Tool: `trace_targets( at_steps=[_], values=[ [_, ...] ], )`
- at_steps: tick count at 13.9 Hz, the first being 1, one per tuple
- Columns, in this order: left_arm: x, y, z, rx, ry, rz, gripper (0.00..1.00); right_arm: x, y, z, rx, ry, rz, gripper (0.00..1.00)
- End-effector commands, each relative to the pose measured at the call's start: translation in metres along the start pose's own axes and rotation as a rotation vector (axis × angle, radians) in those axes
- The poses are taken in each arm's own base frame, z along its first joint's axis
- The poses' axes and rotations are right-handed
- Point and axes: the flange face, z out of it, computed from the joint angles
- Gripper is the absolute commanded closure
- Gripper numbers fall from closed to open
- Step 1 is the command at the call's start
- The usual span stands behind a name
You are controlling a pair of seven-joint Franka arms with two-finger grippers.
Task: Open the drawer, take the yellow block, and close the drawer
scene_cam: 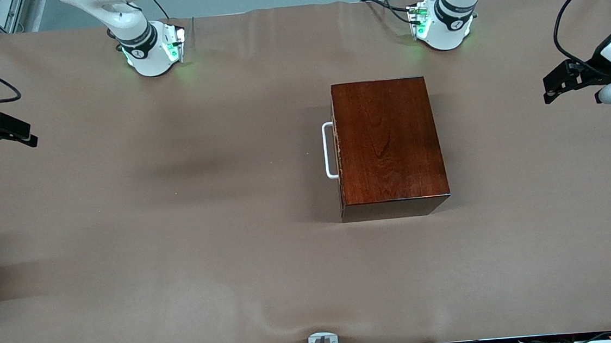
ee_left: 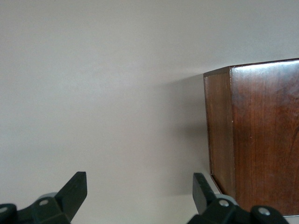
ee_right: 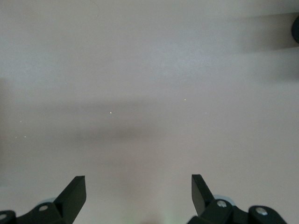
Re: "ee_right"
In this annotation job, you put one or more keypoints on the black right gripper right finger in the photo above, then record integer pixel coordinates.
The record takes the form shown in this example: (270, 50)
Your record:
(203, 200)

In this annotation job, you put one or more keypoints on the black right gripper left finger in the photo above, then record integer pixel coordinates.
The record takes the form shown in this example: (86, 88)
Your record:
(70, 198)

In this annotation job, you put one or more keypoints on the black rounded object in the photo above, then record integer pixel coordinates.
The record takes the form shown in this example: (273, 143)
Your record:
(295, 30)

